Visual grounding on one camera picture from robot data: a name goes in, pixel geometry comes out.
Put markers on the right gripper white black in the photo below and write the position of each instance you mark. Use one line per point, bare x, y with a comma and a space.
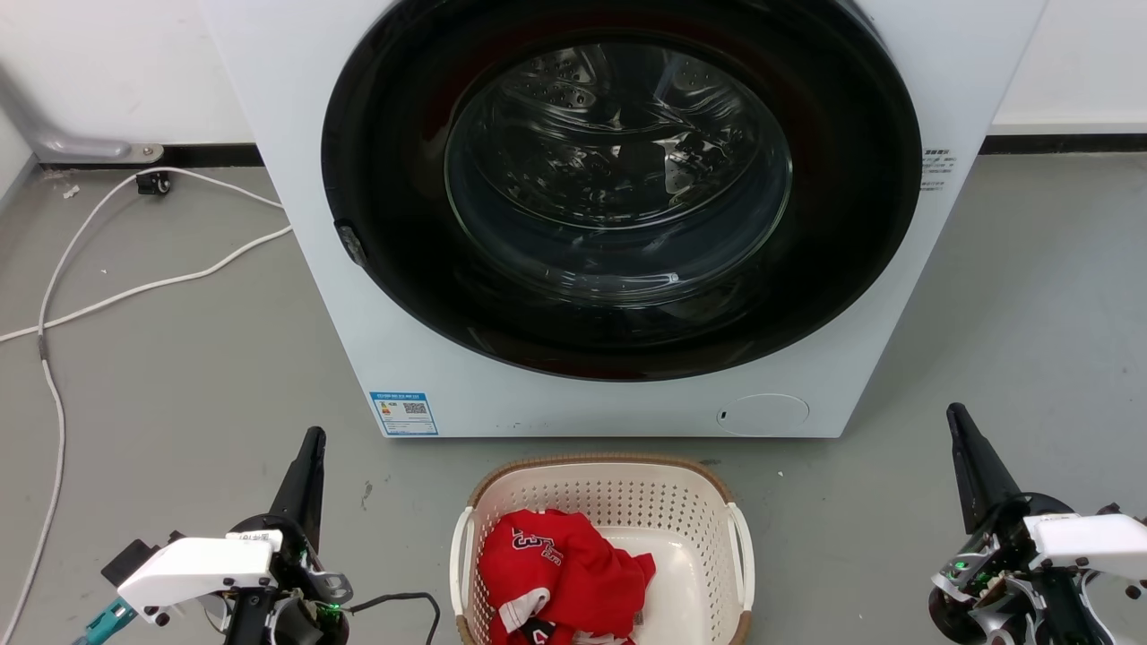
1048, 564

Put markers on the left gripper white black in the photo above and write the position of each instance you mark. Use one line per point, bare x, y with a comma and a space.
202, 564

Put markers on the cream perforated laundry basket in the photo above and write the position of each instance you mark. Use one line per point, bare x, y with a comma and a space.
699, 582

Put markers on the blue energy label sticker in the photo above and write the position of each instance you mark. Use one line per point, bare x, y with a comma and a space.
404, 413

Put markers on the round white filter cover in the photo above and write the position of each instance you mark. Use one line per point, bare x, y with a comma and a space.
763, 415

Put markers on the red sports jersey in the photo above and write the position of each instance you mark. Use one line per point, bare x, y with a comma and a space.
564, 573

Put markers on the small printed text label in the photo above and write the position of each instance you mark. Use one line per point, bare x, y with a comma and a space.
937, 169

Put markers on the small black plug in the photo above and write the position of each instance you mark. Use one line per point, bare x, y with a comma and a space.
152, 183

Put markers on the white front-load washing machine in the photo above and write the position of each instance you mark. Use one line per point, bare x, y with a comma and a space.
305, 134

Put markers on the black round washer door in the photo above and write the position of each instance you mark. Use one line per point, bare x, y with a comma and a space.
618, 179

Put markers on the grey metal pipe bracket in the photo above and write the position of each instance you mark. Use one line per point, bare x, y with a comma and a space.
63, 139

